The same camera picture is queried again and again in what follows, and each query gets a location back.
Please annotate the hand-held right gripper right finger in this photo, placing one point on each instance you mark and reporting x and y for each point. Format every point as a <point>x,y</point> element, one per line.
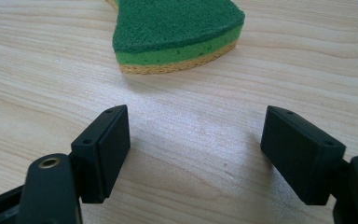
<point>301,161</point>

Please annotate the green and yellow sponge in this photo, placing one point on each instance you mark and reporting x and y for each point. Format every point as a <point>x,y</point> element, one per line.
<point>174,28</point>

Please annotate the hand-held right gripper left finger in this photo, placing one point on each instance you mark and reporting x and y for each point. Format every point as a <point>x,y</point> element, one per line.
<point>101,161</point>

